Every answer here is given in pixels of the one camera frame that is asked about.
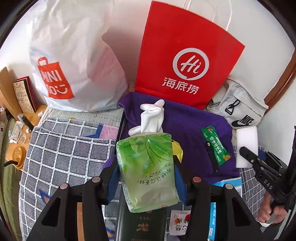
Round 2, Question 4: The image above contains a yellow mesh pouch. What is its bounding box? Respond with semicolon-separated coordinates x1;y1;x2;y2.
171;140;183;163

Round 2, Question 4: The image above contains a green snack packet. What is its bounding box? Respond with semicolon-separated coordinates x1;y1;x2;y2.
201;126;231;166

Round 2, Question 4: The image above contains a white sponge block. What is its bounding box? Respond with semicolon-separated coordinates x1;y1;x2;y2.
236;126;258;168

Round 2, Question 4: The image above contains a green tissue packet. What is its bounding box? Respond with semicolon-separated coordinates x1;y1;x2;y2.
116;133;179;213

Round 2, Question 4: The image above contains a framed picture book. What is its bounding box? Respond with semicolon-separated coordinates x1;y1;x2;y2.
13;76;37;113

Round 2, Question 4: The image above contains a white Miniso plastic bag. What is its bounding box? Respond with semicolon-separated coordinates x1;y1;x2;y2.
30;1;128;112

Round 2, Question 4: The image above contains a black and gold box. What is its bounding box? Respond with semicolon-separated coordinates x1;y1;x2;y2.
114;190;167;241

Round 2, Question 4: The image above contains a brown door frame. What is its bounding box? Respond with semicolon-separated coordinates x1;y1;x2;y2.
264;51;296;114

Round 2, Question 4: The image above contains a blue tissue pack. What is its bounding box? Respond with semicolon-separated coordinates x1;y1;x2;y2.
207;177;242;240

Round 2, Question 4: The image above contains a small red white sachet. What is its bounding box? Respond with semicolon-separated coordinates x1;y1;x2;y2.
169;210;191;236

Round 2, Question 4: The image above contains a purple towel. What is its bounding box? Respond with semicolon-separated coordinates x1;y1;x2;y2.
101;92;240;185

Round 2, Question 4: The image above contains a wooden side table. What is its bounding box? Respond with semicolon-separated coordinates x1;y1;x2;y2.
5;105;47;171

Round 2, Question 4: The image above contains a person's right hand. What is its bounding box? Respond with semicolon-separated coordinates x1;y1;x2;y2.
257;192;287;224

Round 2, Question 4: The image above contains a grey Nike waist bag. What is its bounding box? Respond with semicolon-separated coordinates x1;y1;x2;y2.
206;77;268;129

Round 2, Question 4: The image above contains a white glove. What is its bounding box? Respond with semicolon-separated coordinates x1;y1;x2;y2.
128;99;165;137

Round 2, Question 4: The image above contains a red Haidilao paper bag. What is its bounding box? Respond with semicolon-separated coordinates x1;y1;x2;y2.
135;1;244;109

